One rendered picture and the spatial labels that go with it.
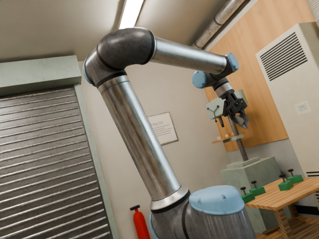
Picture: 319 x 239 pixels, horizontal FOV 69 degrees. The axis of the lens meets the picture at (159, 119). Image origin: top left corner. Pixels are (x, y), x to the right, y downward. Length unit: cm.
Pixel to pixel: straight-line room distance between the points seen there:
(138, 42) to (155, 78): 295
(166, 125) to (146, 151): 269
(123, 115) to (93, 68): 18
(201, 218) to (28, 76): 279
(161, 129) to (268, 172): 150
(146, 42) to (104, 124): 257
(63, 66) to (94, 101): 59
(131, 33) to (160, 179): 47
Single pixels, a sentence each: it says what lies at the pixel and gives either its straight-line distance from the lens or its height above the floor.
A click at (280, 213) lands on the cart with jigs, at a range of 188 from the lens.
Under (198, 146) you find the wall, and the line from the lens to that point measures 362.
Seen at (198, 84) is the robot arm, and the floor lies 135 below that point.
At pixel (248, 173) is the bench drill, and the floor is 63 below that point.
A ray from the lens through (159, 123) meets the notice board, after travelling 342.
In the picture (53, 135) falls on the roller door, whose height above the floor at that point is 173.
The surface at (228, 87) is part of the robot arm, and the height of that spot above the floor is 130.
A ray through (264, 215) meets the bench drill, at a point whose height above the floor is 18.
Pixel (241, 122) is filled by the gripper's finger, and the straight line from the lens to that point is 129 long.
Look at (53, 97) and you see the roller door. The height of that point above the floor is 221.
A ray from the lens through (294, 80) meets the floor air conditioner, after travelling 245.
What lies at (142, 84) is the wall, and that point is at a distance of 356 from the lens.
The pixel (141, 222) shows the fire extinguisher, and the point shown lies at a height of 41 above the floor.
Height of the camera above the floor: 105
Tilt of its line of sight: 10 degrees up
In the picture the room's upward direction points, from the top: 17 degrees counter-clockwise
